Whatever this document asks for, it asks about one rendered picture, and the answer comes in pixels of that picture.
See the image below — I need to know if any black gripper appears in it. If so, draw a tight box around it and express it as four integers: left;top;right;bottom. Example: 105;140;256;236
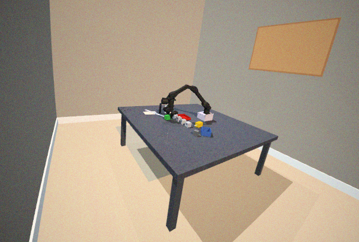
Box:
166;105;178;119

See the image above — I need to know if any yellow block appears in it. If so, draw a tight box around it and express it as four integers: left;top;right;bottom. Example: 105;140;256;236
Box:
195;121;203;128

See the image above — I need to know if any red tray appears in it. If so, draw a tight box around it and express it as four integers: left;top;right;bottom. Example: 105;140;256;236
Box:
178;114;191;120

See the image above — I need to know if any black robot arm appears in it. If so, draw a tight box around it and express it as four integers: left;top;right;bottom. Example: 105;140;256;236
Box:
161;84;211;115

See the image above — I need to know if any blue tray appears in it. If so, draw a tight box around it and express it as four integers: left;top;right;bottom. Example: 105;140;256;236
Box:
201;126;211;137

